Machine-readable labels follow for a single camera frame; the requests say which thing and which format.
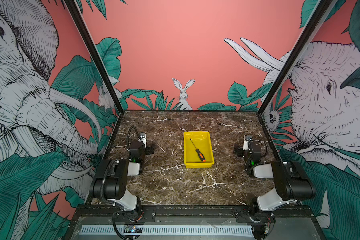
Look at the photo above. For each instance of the left black frame post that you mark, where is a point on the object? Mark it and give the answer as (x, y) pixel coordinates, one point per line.
(91, 47)

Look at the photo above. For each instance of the yellow plastic bin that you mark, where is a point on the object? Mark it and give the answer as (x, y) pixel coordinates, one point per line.
(191, 159)

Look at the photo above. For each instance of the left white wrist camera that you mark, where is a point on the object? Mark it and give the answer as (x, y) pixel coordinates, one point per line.
(143, 139)

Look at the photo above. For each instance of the white slotted cable duct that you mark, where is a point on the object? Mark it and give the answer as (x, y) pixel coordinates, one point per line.
(150, 230)

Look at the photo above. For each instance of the black front mounting rail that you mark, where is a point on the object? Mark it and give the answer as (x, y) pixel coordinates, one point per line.
(151, 213)

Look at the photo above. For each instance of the right black frame post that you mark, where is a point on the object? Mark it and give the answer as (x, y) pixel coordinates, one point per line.
(317, 18)

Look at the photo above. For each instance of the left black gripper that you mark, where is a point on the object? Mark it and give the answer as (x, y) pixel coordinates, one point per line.
(148, 149)

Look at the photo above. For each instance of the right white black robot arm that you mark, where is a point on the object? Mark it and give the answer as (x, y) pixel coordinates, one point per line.
(291, 182)

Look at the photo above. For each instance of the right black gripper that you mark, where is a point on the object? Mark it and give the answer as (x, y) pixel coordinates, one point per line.
(240, 153)

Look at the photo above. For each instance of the black frame post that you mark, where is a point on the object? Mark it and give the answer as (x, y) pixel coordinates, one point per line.
(91, 47)
(317, 18)

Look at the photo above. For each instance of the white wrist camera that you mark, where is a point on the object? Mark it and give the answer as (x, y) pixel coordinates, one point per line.
(143, 139)
(248, 142)

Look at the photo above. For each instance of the small green circuit board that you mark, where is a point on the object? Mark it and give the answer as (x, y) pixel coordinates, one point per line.
(133, 230)

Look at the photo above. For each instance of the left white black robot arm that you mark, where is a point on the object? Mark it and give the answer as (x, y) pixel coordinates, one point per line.
(110, 182)

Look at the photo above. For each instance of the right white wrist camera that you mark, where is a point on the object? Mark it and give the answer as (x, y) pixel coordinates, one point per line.
(248, 142)

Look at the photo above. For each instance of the orange black screwdriver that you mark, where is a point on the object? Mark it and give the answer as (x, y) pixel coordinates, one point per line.
(196, 147)

